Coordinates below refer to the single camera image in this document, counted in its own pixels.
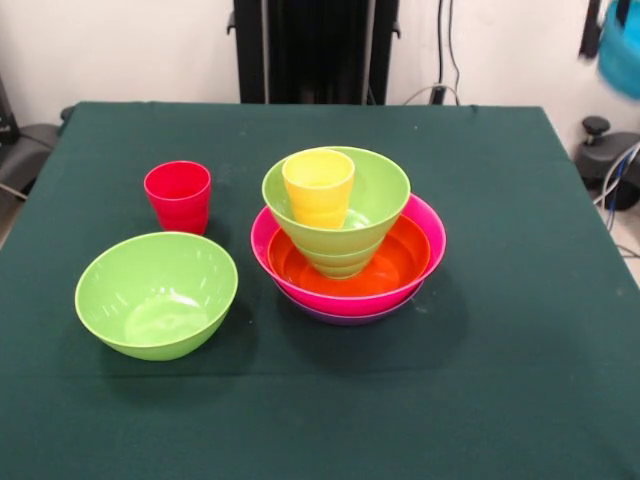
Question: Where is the small blue bowl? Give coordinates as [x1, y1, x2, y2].
[596, 0, 640, 102]

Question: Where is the yellow cup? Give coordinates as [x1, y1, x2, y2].
[281, 148, 356, 230]

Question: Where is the dark green tablecloth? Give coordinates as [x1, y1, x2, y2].
[0, 102, 640, 480]

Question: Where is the black chair with round knob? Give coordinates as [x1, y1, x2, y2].
[574, 115, 640, 211]

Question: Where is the orange bowl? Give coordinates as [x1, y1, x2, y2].
[267, 214, 432, 296]

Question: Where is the red cup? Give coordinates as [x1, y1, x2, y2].
[143, 160, 213, 236]

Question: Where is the large green bowl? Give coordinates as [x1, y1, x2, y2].
[74, 231, 240, 362]

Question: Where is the blue and white cable bundle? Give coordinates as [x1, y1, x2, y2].
[592, 142, 640, 211]

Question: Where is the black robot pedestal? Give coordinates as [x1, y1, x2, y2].
[227, 0, 401, 106]

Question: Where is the small ribbed green bowl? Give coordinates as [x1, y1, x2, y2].
[297, 239, 384, 280]

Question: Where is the pink bowl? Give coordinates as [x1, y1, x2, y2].
[250, 193, 448, 317]

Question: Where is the purple bowl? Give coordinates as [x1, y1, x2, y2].
[294, 293, 421, 327]

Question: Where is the medium green bowl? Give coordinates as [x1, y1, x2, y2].
[261, 145, 412, 254]

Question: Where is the black office chair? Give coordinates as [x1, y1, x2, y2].
[0, 74, 74, 201]

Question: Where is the black wall cable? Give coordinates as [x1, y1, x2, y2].
[437, 0, 461, 105]

